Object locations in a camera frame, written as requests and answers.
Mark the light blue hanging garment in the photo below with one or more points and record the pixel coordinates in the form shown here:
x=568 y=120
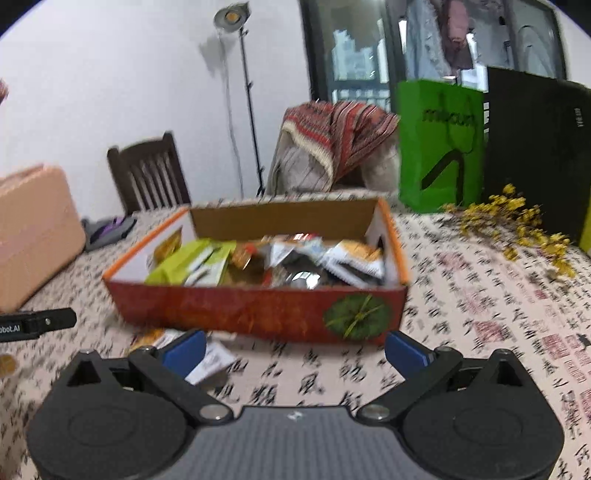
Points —
x=425 y=41

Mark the pink hard-shell suitcase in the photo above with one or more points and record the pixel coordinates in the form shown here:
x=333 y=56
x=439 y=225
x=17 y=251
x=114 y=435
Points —
x=37 y=240

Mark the studio light on stand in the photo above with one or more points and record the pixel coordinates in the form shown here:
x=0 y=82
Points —
x=231 y=16

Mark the dark window frame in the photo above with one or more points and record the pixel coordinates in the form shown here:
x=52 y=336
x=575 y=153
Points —
x=318 y=46

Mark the yellow flower branch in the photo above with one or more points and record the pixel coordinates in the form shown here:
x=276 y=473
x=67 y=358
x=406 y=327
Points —
x=517 y=207

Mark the white hanging garment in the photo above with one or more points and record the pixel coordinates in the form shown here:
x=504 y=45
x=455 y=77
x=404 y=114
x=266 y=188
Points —
x=535 y=46

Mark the dark wooden chair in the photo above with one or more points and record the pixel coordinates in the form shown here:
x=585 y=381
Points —
x=147 y=175

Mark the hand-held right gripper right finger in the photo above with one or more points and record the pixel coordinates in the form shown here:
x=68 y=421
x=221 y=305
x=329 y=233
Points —
x=406 y=355

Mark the light green snack box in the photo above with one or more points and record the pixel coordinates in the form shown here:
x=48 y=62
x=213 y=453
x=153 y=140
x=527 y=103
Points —
x=586 y=242

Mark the green snack bar packet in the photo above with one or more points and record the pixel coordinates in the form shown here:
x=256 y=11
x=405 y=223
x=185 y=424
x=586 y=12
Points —
x=175 y=267
x=217 y=263

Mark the calligraphy printed tablecloth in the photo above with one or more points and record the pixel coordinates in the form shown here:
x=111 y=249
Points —
x=461 y=323

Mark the black paper bag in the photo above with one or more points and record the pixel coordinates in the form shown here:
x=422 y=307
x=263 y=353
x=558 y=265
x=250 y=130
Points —
x=531 y=147

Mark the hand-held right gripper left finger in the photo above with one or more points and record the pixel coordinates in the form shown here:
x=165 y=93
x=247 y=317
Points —
x=184 y=353

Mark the green paper bag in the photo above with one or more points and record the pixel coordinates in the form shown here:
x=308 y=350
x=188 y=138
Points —
x=429 y=152

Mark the red cardboard box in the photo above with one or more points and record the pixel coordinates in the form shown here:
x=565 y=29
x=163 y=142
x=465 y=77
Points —
x=231 y=314

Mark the pink hanging garment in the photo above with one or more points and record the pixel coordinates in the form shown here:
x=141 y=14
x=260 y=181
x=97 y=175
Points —
x=455 y=32

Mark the dried flower bouquet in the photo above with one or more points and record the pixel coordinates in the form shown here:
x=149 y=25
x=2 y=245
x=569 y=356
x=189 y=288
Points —
x=3 y=90

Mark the red patterned fringed cloth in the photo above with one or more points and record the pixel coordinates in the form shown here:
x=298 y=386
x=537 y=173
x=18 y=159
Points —
x=355 y=129

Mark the chair with beige cover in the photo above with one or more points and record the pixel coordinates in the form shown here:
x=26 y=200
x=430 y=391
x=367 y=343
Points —
x=295 y=166

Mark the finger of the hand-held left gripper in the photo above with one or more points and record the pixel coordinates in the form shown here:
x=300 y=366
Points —
x=51 y=321

